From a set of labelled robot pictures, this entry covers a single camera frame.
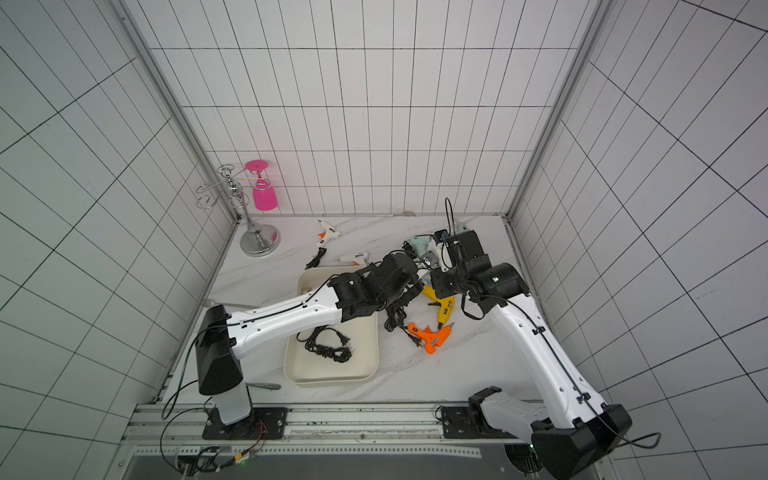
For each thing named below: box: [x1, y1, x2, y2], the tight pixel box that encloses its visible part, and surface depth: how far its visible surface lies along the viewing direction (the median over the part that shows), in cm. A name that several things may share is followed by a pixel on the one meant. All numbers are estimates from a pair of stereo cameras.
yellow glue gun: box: [422, 285, 456, 329], surface depth 92 cm
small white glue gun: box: [316, 219, 341, 247], surface depth 116 cm
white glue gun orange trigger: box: [334, 251, 371, 266], surface depth 108 cm
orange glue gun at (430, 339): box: [407, 323, 453, 355], surface depth 89 cm
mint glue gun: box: [410, 234, 432, 257], surface depth 109 cm
